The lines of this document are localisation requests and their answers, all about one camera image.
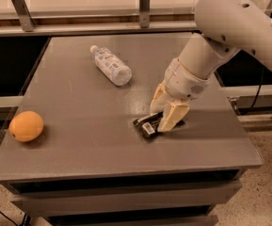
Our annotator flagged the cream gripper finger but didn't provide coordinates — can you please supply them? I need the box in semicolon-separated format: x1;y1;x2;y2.
157;100;189;132
150;83;170;113

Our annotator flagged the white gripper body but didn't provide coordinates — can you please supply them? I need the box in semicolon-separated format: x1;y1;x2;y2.
164;58;209;100

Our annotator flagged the black rxbar chocolate wrapper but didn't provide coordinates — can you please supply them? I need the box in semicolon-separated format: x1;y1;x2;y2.
133;111;186;139

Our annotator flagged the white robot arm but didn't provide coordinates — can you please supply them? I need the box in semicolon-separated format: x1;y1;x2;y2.
150;0;272;132

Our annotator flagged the clear plastic water bottle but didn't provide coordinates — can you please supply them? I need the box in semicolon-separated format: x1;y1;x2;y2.
90;45;132;87

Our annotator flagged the grey table drawer front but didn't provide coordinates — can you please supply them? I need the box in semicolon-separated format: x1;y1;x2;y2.
11;180;242;218

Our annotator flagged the orange fruit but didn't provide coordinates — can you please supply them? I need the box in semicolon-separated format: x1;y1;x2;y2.
8;111;44;142

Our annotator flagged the black cable at right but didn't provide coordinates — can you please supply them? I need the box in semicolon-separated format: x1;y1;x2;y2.
249;67;266;111

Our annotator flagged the middle metal rail bracket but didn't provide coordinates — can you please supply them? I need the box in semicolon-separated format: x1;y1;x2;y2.
139;0;150;28

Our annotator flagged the metal rail bracket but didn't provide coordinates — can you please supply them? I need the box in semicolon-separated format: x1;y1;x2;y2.
139;0;150;28
11;0;35;32

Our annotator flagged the left metal rail bracket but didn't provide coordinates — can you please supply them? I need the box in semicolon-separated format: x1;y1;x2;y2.
11;0;35;32

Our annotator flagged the horizontal metal rail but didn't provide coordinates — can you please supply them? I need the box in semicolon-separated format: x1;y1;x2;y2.
0;21;198;37

